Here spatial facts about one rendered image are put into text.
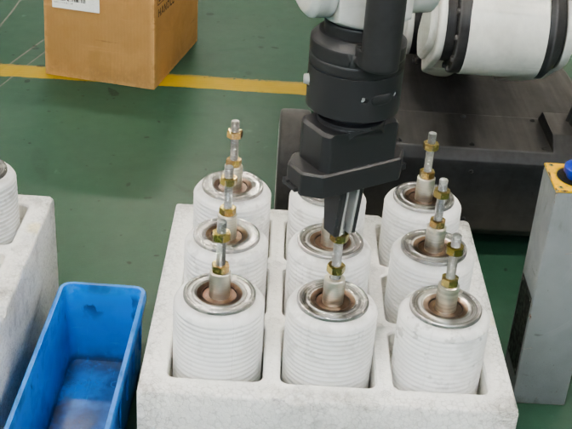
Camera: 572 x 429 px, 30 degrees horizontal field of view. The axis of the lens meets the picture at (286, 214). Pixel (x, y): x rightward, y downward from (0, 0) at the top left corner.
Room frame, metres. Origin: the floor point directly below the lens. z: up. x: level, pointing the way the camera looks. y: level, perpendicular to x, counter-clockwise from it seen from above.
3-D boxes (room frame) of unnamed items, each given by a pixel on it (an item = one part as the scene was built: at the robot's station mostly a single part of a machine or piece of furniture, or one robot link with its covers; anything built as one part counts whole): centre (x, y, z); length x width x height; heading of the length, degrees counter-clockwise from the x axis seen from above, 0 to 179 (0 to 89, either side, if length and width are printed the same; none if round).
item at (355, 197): (0.93, -0.07, 0.37); 0.03 x 0.02 x 0.06; 34
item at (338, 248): (0.92, -0.05, 0.31); 0.01 x 0.01 x 0.08
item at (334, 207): (0.91, -0.04, 0.37); 0.03 x 0.02 x 0.06; 34
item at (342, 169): (0.92, -0.05, 0.46); 0.13 x 0.10 x 0.12; 124
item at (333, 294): (0.92, -0.05, 0.26); 0.02 x 0.02 x 0.03
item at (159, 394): (1.04, -0.05, 0.09); 0.39 x 0.39 x 0.18; 1
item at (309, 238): (1.04, -0.05, 0.25); 0.08 x 0.08 x 0.01
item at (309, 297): (0.92, -0.05, 0.25); 0.08 x 0.08 x 0.01
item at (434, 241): (1.04, -0.17, 0.26); 0.02 x 0.02 x 0.03
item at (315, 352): (0.92, -0.05, 0.16); 0.10 x 0.10 x 0.18
